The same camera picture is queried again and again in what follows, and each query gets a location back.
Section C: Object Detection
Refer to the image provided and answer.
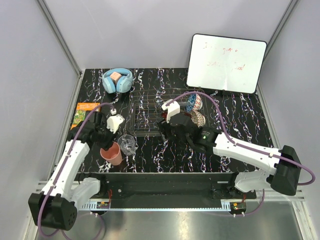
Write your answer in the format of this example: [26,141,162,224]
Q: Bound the light blue headphones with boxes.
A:
[102,68,133,94]

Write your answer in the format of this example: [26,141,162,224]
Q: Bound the pink plastic cup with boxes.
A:
[100,142,123,166]

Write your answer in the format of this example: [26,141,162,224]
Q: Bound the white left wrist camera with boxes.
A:
[106,108,125,134]

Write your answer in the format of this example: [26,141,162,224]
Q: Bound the red floral plate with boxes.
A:
[161,111,168,120]

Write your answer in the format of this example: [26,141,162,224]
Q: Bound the clear glass tumbler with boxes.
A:
[117,134,136,156]

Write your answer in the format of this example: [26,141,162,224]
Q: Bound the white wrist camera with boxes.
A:
[106,108,125,134]
[161,99,180,123]

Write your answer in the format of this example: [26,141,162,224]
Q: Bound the white whiteboard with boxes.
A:
[186,33,267,94]

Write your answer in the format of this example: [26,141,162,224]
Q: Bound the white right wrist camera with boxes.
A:
[161,99,180,123]

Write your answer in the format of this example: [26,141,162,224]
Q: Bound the brown floral-pattern bowl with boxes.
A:
[189,110,206,128]

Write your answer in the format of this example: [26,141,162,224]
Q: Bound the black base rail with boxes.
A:
[75,172,257,211]

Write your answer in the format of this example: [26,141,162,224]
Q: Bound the pink cube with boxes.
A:
[109,71,122,82]

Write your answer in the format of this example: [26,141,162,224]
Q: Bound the orange treehouse book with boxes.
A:
[70,102,99,129]

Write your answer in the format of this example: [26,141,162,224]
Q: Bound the wire dish rack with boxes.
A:
[126,87,204,137]

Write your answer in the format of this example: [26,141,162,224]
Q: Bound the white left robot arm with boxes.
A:
[28,111,125,231]

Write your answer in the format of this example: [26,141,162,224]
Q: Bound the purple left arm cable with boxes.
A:
[37,102,117,240]

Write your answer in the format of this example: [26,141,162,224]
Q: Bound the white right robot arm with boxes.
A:
[158,112,301,199]

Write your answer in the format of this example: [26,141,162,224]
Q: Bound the blue triangle-pattern bowl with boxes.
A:
[185,93,203,112]

